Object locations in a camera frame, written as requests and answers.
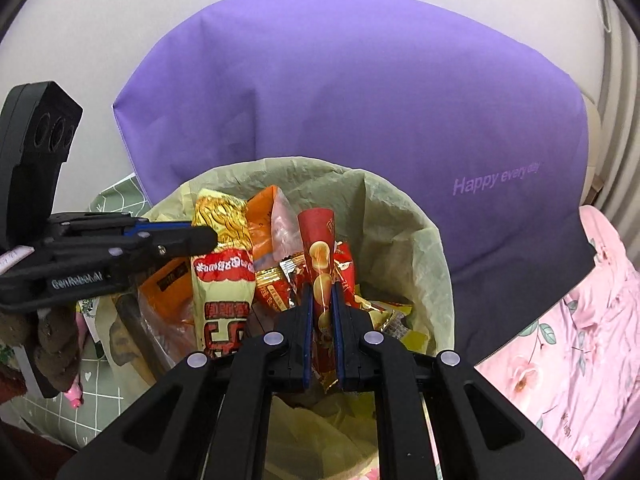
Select pink floral bedsheet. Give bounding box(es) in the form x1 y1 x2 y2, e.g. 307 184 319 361
472 205 640 480

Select grey striped curtain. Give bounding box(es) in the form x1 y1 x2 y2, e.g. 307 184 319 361
595 0 640 211

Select green checked tablecloth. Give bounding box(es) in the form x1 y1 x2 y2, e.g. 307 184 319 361
0 172 153 453

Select red chips wrapper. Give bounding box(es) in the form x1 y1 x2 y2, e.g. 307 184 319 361
296 207 358 391

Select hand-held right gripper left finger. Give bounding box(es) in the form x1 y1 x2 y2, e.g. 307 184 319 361
57 284 316 480

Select yellow plastic trash bag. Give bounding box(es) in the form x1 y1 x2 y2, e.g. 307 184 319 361
95 156 456 480

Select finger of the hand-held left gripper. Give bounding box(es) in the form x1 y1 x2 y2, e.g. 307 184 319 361
30 226 219 282
47 212 196 238

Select orange snack packet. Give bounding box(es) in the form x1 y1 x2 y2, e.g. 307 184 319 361
245 185 306 281

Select yellow snack wrapper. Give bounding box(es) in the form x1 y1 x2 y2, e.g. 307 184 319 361
357 297 436 356

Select orange black wrapper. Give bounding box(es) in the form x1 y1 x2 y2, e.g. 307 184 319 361
137 260 201 361

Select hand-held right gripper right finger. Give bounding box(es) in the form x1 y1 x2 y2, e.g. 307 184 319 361
332 284 586 480

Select purple fabric bag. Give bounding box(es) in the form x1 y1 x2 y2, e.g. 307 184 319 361
111 0 598 366

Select gold red noodle packet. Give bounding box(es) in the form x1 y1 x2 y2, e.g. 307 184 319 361
190 187 258 361

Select small red gold wrapper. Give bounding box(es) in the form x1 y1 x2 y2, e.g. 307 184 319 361
255 252 306 313

